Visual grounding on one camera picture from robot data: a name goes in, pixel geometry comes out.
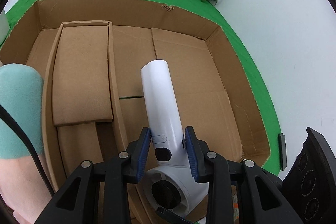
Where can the white kettle jug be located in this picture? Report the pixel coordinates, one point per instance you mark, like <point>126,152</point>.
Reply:
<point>4,26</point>

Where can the large shallow cardboard tray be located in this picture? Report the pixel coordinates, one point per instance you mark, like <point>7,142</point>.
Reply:
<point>212,90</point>

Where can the green white medicine box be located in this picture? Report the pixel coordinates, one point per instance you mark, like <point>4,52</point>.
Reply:
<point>235,207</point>

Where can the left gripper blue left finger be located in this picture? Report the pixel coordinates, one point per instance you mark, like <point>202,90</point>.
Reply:
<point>77,200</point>

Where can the black phone on table edge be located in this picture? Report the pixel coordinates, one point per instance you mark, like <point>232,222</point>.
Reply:
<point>282,151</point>

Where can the white hair dryer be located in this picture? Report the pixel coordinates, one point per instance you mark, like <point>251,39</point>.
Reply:
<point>170,184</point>

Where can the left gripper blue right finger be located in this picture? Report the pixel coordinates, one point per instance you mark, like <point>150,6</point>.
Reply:
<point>259,197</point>

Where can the pink pig plush toy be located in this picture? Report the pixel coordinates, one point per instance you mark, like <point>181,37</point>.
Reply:
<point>25,186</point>

